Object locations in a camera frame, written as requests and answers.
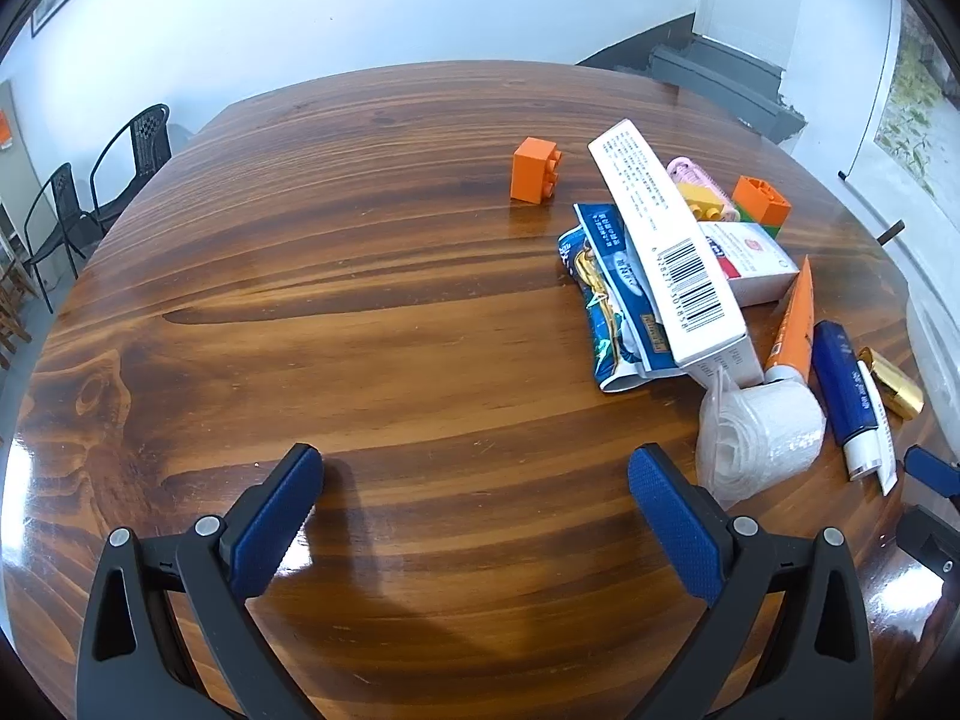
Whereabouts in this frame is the wooden desktop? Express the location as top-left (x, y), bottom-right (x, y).
top-left (0, 60), bottom-right (960, 720)

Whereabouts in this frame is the landscape scroll painting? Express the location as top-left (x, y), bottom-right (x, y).
top-left (838, 0), bottom-right (960, 235)

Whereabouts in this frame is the hollow orange toy brick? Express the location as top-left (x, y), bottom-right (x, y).
top-left (731, 175), bottom-right (792, 227)

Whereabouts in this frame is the blue snack packet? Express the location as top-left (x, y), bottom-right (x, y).
top-left (556, 202), bottom-right (691, 393)

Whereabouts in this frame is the white box with red label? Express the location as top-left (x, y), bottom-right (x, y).
top-left (697, 221), bottom-right (800, 307)

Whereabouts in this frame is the grey staircase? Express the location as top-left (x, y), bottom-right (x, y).
top-left (649, 34), bottom-right (805, 145)

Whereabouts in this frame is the gold cosmetic tube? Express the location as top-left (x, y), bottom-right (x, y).
top-left (857, 346), bottom-right (925, 421)

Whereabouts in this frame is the wooden chair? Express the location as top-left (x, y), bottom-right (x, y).
top-left (0, 240), bottom-right (36, 370)

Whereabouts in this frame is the long white barcode box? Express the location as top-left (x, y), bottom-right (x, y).
top-left (587, 118), bottom-right (766, 391)

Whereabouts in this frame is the pink hair roller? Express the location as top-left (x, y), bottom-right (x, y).
top-left (667, 156), bottom-right (732, 222)

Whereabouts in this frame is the single orange toy brick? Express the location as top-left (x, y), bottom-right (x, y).
top-left (510, 137), bottom-right (565, 205)

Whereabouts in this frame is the orange cream tube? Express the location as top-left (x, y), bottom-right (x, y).
top-left (763, 255), bottom-right (816, 383)

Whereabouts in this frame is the blue tube with white cap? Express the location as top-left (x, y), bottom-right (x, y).
top-left (812, 320), bottom-right (897, 496)

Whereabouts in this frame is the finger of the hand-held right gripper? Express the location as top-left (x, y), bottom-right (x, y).
top-left (898, 506), bottom-right (960, 580)
top-left (904, 445), bottom-right (960, 497)

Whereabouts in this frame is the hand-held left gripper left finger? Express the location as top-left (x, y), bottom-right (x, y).
top-left (77, 444), bottom-right (325, 720)

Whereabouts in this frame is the bagged white bandage roll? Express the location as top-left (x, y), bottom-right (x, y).
top-left (695, 367), bottom-right (827, 507)

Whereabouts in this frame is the yellow toy brick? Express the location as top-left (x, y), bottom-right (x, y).
top-left (675, 181), bottom-right (727, 223)

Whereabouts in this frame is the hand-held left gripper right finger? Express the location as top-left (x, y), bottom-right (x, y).
top-left (627, 444), bottom-right (875, 720)

